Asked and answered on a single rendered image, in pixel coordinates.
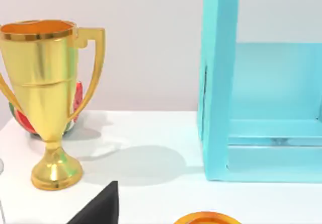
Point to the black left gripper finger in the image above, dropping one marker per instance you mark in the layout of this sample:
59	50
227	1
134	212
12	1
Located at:
105	206

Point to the orange gold cup rim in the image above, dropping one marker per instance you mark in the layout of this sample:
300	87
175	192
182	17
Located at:
206	218

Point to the gold trophy cup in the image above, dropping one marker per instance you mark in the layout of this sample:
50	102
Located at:
40	83

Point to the light blue rack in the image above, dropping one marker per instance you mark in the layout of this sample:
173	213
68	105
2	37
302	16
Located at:
251	95

